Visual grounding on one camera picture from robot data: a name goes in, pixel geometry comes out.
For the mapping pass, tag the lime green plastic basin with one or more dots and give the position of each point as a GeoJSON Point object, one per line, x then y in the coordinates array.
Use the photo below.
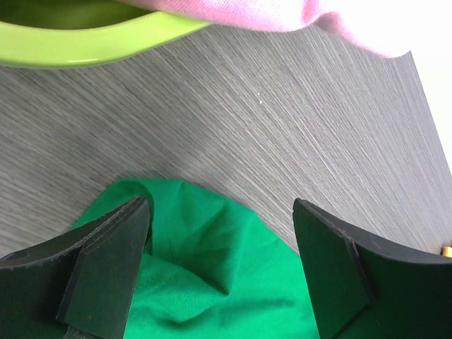
{"type": "Point", "coordinates": [74, 34]}

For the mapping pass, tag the pink t shirt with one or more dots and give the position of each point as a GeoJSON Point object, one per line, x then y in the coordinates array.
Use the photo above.
{"type": "Point", "coordinates": [381, 27]}

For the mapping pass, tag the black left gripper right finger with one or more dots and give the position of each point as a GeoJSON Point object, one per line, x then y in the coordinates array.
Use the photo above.
{"type": "Point", "coordinates": [362, 285]}

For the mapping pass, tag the green t shirt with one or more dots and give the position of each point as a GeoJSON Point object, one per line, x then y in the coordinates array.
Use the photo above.
{"type": "Point", "coordinates": [211, 268]}

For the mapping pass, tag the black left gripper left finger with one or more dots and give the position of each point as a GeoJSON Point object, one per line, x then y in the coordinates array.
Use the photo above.
{"type": "Point", "coordinates": [81, 281]}

